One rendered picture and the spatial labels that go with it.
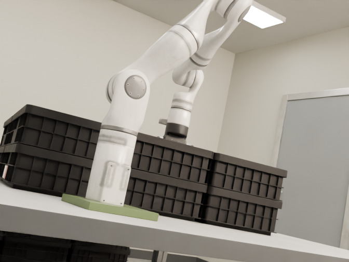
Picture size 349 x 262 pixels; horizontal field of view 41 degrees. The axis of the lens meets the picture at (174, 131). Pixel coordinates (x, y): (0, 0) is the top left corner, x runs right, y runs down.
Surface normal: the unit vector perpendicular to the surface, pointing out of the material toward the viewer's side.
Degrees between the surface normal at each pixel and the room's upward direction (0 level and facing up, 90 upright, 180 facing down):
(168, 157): 90
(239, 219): 90
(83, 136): 90
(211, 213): 90
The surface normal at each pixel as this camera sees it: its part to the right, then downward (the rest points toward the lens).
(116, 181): 0.55, 0.00
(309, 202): -0.82, -0.24
